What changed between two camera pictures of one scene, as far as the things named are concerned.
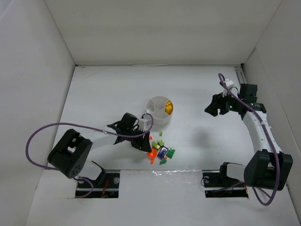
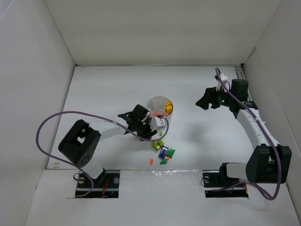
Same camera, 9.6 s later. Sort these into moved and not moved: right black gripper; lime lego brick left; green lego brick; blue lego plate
Moved: right black gripper
Not moved: green lego brick; blue lego plate; lime lego brick left
